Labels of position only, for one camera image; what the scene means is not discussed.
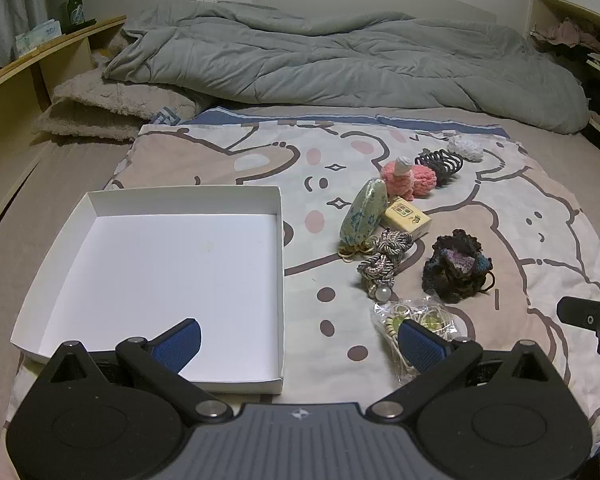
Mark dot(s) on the clear bag of beads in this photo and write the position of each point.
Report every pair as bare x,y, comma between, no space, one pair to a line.
425,317

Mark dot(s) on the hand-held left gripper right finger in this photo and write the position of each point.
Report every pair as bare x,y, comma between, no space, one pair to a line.
420,345

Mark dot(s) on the pink clothes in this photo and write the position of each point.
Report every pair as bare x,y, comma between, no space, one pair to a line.
562,32

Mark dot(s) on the wooden shelf with clothes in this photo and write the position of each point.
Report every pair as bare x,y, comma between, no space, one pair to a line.
570,15

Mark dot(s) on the tissue packet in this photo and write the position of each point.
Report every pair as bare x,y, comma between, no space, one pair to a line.
37,35

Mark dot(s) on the black tray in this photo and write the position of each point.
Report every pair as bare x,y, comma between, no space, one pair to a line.
77,24

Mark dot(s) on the white cardboard box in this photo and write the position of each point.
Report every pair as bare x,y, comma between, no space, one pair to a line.
180,280

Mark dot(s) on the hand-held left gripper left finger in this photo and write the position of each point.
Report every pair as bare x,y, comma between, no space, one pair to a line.
180,342

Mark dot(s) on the grey curtain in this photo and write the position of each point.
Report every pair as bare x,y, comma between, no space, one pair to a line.
10,15

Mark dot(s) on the green glass bottle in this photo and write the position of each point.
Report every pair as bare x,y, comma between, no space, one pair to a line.
72,5

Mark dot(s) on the pink crochet with white cone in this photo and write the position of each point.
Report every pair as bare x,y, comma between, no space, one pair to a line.
399,177

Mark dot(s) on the cartoon bear printed blanket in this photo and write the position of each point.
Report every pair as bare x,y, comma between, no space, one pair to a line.
260,160

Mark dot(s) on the pink crochet scrunchie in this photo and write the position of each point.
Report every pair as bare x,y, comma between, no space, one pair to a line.
424,180

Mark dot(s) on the black hair claw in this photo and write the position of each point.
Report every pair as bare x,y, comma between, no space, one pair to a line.
440,162

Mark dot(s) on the white crochet scrunchie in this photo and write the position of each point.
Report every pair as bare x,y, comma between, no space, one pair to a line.
464,147

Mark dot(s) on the dark crochet scrunchie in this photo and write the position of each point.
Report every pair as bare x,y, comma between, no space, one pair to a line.
455,265

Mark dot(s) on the wooden bedside shelf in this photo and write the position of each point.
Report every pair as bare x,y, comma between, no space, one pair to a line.
10,90

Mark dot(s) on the yellow tile box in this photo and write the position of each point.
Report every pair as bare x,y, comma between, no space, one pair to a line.
406,217

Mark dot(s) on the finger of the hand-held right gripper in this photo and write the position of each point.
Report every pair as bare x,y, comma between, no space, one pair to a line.
577,312

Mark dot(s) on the green floral oval pouch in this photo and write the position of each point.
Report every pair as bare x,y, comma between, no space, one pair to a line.
362,212

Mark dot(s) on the grey duvet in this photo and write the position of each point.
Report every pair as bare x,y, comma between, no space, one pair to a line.
340,60

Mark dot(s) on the beige fluffy blanket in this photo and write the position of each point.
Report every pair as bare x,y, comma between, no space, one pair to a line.
105,105

